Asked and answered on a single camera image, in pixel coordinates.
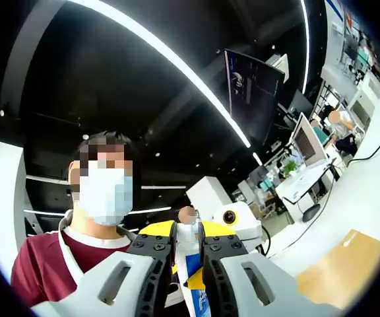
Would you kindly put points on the operator in maroon shirt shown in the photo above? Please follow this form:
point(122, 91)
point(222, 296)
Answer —
point(83, 225)

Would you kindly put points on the large dark hanging screen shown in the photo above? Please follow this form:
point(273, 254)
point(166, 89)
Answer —
point(252, 92)

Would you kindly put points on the long ceiling light strip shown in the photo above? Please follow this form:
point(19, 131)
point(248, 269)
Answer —
point(307, 49)
point(190, 67)

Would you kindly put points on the white blue toothpaste tube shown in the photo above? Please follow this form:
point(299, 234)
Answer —
point(193, 262)

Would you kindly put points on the small green desk plant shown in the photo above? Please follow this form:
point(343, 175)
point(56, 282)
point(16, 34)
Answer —
point(289, 167)

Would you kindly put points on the silver laptop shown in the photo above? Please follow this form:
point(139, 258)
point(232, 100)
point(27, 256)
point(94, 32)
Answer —
point(308, 142)

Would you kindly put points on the white table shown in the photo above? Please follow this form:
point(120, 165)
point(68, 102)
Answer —
point(348, 204)

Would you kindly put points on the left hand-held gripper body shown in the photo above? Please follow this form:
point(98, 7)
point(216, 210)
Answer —
point(246, 224)

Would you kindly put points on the white toothpaste cap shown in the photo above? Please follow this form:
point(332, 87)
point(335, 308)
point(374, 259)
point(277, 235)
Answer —
point(188, 232)

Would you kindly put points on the small wooden board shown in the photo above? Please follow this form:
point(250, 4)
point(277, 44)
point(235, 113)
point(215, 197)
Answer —
point(341, 270)

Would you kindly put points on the small black monitor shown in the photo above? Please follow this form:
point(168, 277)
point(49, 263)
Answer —
point(300, 102)

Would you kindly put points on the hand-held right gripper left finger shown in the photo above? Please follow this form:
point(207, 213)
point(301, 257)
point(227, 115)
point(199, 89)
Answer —
point(111, 284)

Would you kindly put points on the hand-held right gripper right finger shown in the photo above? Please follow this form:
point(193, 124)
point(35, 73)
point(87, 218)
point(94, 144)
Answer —
point(272, 284)

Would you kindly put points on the black computer mouse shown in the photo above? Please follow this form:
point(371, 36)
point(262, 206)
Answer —
point(311, 213)

